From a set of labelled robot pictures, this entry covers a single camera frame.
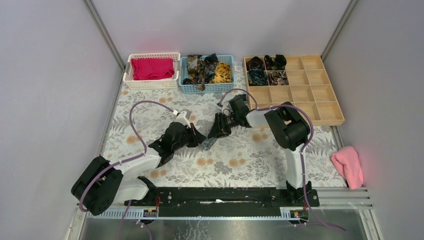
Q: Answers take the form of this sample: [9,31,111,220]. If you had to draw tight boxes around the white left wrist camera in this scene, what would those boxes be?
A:
[172,109,192,128]

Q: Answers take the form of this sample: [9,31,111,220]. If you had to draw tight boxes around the wooden compartment tray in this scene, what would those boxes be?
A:
[243,55,345,126]

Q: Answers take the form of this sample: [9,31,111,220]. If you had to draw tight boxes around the rolled dark red tie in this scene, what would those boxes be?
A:
[245,56,265,71]

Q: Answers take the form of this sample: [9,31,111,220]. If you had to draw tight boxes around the grey leaf pattern tie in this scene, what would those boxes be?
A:
[201,137,218,151]

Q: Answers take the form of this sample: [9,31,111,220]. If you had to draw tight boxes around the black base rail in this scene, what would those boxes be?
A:
[124,186,320,218]

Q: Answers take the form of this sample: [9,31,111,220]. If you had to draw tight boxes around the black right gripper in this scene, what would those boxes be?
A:
[208,112,240,140]

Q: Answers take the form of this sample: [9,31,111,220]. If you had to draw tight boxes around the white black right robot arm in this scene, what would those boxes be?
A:
[203,94,311,206]

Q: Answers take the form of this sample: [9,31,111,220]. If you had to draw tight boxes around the floral tablecloth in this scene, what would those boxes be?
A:
[102,84,346,187]

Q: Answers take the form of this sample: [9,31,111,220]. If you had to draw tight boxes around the rolled multicolour tie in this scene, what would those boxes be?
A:
[268,69,289,86]

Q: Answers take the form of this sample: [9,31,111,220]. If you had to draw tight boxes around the orange floral tie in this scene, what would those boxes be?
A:
[182,54,215,91]

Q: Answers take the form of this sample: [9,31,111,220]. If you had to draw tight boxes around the light blue plastic basket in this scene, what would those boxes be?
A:
[178,55,236,94]

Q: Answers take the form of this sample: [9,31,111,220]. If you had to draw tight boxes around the yellow patterned tie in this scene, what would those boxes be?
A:
[210,62,233,84]

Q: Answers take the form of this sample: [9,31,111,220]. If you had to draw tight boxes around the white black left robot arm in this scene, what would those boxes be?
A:
[71,122,206,216]

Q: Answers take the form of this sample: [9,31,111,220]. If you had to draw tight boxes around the white plastic basket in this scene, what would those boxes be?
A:
[122,52,181,90]

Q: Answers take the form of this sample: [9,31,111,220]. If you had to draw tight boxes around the rolled navy blue tie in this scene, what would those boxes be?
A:
[248,68,268,86]

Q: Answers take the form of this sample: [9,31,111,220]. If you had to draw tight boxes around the magenta cloth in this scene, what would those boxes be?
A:
[131,58,175,81]

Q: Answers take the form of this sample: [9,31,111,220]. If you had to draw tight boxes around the pink cloth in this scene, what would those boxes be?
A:
[330,146,364,190]

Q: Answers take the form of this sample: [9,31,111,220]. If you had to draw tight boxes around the dark navy red tie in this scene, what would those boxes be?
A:
[199,53,219,84]

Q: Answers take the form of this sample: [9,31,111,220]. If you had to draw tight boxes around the rolled black tie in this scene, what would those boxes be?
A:
[264,54,287,70]

